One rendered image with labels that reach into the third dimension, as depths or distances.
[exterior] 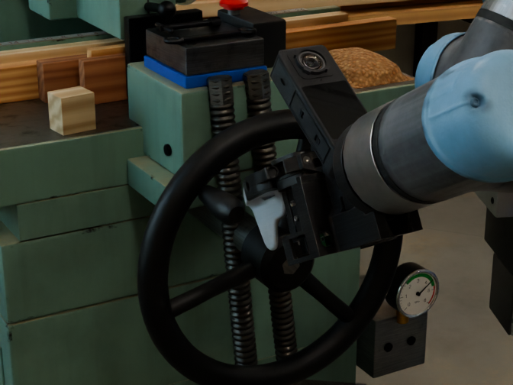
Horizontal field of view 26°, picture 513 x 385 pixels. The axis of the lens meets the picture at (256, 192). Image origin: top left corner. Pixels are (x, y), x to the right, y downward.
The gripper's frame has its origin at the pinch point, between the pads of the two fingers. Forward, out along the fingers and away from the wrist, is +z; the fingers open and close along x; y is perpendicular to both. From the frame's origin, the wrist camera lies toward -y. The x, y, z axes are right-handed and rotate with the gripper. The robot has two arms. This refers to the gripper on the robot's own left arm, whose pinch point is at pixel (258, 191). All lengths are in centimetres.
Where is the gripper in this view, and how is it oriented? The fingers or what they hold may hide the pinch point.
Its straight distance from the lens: 95.8
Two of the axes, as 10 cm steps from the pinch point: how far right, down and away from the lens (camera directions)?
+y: 2.4, 9.6, -1.0
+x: 8.7, -1.7, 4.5
